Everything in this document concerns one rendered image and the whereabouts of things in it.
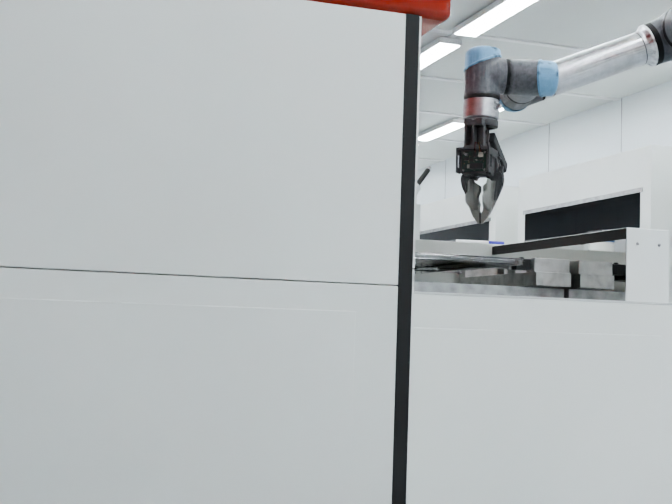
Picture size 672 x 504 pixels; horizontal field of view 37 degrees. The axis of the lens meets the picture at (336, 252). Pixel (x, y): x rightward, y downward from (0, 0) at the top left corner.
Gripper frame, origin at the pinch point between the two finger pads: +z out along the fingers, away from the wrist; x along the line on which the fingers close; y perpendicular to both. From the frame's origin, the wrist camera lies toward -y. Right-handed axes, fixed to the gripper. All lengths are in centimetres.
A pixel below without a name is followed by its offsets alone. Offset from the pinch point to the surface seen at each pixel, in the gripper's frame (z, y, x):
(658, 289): 14.6, 4.8, 36.4
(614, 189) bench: -76, -501, -68
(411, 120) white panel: -7, 66, 10
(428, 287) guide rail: 15.4, 15.9, -5.3
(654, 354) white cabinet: 26.6, 12.9, 37.1
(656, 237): 4.8, 5.2, 36.0
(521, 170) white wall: -136, -780, -213
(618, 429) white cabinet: 40, 18, 32
